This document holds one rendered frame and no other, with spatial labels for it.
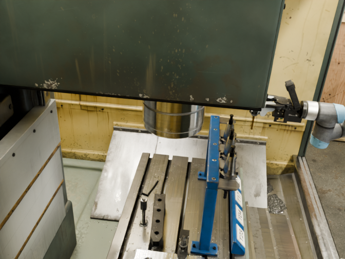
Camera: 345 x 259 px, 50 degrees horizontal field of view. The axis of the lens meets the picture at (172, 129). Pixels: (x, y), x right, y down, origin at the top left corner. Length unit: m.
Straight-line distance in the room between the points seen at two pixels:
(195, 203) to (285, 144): 0.79
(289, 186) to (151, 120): 1.44
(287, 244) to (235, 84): 1.14
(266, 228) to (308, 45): 0.91
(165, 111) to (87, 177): 1.48
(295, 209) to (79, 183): 1.21
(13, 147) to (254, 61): 0.67
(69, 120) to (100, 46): 1.53
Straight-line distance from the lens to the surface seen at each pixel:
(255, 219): 1.88
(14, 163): 1.11
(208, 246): 1.42
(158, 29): 0.75
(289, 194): 2.17
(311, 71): 2.03
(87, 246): 1.85
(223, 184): 1.24
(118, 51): 0.78
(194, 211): 1.59
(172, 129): 0.89
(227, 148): 1.34
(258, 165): 2.11
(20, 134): 1.13
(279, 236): 1.84
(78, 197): 2.17
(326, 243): 1.76
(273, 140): 2.19
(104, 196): 2.00
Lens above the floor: 1.97
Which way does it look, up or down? 30 degrees down
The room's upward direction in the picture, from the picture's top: 3 degrees clockwise
